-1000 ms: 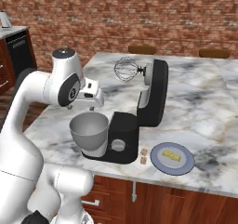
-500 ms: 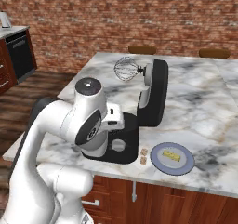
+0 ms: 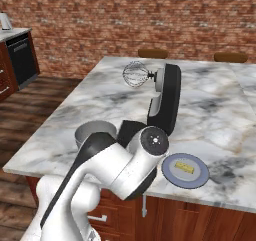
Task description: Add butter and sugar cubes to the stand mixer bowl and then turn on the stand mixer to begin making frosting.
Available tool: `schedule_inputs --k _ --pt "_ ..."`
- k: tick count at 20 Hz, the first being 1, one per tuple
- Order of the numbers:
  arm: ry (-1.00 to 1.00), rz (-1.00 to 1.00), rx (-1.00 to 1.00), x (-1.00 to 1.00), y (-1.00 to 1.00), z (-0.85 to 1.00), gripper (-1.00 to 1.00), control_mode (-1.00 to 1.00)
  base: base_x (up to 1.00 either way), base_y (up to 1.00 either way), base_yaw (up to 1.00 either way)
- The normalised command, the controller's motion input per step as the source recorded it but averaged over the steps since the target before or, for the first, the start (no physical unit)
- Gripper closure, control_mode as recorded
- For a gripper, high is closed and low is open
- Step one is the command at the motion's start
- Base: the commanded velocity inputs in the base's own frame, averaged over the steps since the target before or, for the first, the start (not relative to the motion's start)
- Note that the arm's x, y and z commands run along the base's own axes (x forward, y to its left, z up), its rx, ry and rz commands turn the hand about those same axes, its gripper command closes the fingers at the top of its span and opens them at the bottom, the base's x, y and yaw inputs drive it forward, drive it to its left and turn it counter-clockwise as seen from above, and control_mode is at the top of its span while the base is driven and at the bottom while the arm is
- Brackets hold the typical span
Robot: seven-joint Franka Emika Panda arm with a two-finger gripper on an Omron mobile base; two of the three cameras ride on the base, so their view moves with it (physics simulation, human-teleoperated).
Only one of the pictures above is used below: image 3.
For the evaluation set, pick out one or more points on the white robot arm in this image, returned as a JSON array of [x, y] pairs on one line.
[[110, 166]]

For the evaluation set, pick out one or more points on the grey mixer bowl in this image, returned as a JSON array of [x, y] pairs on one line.
[[94, 129]]

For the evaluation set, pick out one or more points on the black stand mixer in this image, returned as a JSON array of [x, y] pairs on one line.
[[166, 96]]

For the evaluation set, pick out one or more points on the yellow butter stick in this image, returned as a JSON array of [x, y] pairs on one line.
[[185, 167]]

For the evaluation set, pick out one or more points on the blue-rimmed grey plate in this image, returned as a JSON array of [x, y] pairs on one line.
[[185, 170]]

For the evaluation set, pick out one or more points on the red-brown wooden drawer front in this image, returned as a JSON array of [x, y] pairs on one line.
[[111, 215]]

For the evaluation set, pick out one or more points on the black dishwasher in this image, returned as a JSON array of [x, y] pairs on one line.
[[21, 59]]

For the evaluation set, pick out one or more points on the red-brown wooden cupboard run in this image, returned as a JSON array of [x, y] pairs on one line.
[[6, 75]]

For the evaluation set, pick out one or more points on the red-brown wooden cupboard door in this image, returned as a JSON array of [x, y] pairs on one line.
[[196, 221]]

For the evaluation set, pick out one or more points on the white kettle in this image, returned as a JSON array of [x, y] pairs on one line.
[[5, 21]]

